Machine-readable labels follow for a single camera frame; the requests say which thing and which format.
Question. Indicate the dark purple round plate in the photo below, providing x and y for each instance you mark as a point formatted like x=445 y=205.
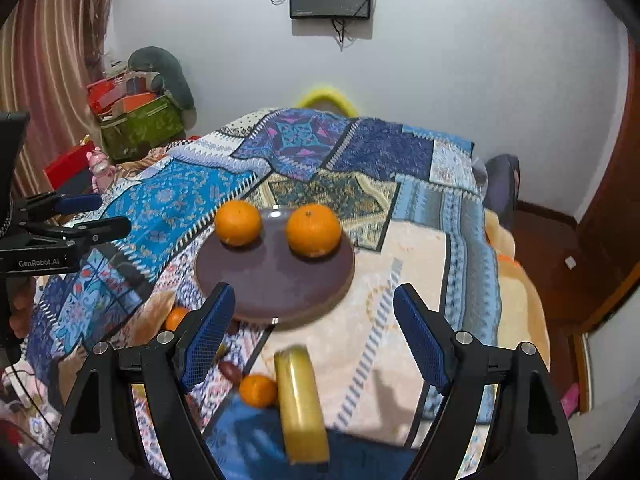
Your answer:
x=272 y=284

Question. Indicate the red gift box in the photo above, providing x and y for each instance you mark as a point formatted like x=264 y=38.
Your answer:
x=69 y=164

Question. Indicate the large orange on plate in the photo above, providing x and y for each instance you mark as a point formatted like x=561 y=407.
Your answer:
x=313 y=231

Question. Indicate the small orange mandarin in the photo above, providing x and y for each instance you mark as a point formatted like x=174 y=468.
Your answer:
x=175 y=317

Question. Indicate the pink toy figure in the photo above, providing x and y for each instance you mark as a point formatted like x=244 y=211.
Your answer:
x=102 y=170

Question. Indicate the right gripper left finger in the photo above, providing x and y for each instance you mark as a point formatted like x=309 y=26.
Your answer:
x=98 y=435

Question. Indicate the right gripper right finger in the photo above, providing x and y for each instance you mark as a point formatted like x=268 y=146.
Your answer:
x=528 y=437

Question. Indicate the green fabric storage box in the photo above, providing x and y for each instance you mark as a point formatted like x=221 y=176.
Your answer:
x=131 y=135

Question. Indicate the grey plush pillow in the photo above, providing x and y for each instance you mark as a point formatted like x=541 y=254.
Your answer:
x=161 y=61

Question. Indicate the dark red grape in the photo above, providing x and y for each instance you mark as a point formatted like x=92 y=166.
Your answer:
x=231 y=372

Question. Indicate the person's left hand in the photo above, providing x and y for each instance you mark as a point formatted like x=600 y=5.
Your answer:
x=22 y=303

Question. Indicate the long yellow sugarcane piece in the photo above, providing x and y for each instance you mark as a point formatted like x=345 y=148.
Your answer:
x=304 y=432

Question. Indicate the small orange behind cane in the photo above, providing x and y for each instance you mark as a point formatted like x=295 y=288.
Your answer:
x=237 y=223

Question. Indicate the orange box in pile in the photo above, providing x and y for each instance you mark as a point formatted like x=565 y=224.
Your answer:
x=127 y=104

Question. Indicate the striped brown curtain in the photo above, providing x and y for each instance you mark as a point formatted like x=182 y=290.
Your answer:
x=51 y=50

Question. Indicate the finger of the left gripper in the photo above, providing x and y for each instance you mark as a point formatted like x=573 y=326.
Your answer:
x=54 y=203
x=85 y=234

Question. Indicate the yellow curved chair back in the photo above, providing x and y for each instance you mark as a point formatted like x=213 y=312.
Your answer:
x=328 y=99

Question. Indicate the dark blue chair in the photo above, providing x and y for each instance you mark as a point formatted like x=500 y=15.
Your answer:
x=503 y=188

